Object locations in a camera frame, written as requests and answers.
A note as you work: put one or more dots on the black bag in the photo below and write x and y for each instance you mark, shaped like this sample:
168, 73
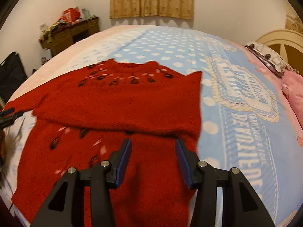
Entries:
11, 75

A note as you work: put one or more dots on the cream and gold headboard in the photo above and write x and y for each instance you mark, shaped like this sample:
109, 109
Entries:
267, 37

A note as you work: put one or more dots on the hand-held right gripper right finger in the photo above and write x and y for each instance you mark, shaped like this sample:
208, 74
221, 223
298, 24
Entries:
185, 167

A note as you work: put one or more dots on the beige patterned curtain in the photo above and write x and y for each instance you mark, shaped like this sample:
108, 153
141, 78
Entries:
151, 0

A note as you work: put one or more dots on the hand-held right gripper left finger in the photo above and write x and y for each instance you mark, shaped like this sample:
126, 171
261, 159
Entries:
123, 167

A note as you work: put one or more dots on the pink quilt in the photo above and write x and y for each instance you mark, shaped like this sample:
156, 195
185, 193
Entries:
293, 87

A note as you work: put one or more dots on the dark patterned white pillow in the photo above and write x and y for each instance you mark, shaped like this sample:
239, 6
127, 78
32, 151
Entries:
265, 54

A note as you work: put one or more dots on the blue dotted printed blanket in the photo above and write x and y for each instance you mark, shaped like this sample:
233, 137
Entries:
236, 141

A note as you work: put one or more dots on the dark wooden desk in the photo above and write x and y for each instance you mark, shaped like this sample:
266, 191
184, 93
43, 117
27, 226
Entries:
61, 40

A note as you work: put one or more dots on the white box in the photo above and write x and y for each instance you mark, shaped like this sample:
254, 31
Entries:
45, 56

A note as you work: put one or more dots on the red bag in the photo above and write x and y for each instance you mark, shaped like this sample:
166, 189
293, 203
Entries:
71, 14

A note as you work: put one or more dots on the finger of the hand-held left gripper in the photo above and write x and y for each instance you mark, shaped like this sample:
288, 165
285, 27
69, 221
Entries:
9, 119

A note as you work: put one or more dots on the colourful clutter pile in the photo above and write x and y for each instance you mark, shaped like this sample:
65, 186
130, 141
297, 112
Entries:
55, 27

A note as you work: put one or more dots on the red knit sweater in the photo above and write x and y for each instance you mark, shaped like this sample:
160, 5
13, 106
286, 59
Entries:
118, 104

